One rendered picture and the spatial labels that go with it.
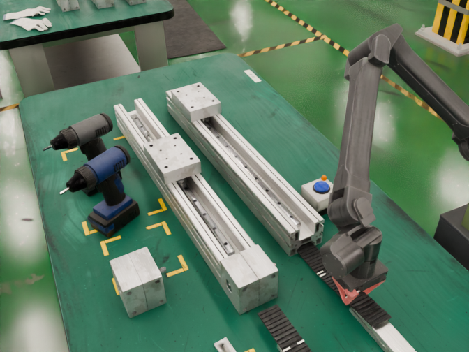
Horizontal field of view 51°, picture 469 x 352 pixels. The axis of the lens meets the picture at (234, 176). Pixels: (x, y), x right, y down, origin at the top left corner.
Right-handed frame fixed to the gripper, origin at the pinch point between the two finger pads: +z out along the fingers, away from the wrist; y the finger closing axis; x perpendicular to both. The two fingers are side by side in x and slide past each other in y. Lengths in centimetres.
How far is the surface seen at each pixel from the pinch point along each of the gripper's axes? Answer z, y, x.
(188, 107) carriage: -9, 4, -79
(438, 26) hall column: 68, -273, -213
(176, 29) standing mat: 78, -99, -344
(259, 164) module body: -5.2, -3.0, -46.4
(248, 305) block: 1.4, 21.3, -10.4
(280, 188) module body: -4.4, -2.8, -35.1
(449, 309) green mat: 3.0, -17.6, 11.7
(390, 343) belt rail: 0.2, 1.2, 12.8
